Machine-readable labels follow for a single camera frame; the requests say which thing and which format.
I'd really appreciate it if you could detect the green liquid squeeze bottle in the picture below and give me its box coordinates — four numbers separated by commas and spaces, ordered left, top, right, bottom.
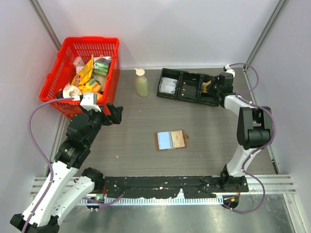
135, 68, 149, 97

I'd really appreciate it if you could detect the brown leather card holder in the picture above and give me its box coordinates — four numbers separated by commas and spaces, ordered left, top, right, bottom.
155, 130, 189, 151

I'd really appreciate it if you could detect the white tape roll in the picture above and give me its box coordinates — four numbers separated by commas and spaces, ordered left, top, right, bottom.
61, 85, 82, 98

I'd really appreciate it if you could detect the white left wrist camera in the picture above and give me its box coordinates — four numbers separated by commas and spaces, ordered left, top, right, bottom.
80, 92, 102, 112

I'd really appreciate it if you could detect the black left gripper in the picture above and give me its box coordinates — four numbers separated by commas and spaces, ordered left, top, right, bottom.
79, 102, 122, 146

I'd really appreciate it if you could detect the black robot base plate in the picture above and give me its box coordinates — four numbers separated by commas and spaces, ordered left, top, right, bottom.
91, 176, 249, 199

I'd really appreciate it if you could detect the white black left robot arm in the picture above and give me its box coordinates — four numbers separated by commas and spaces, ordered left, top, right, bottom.
10, 103, 123, 233

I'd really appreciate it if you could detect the white card stack in tray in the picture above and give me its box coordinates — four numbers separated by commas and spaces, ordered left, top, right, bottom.
159, 77, 178, 94

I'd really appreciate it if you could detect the yellow snack bag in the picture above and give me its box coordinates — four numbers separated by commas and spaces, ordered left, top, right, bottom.
71, 55, 94, 87

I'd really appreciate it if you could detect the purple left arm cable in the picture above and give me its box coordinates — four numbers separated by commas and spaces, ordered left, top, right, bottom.
21, 97, 124, 233

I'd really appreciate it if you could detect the red plastic shopping basket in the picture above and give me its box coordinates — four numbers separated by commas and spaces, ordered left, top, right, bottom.
39, 36, 120, 118

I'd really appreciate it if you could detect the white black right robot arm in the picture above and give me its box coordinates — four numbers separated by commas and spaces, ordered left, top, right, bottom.
207, 72, 275, 192

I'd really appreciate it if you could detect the aluminium front rail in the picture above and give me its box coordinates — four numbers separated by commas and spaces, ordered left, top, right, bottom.
30, 174, 297, 207

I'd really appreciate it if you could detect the black three-compartment tray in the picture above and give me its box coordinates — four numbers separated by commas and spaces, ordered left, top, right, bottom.
156, 68, 219, 106

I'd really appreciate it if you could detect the pale gold credit card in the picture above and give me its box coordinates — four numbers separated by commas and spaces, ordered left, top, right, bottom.
171, 131, 185, 148

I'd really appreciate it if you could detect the green sponge pack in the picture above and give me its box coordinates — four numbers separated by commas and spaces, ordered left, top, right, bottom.
93, 60, 110, 76

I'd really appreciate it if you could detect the yellow boxed snack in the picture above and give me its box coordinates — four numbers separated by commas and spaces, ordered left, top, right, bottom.
78, 83, 103, 99

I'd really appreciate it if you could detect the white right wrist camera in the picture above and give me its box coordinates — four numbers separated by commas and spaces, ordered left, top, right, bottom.
223, 65, 235, 76

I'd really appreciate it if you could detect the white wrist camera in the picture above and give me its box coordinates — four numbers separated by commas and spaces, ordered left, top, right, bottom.
80, 92, 102, 112
223, 65, 235, 76

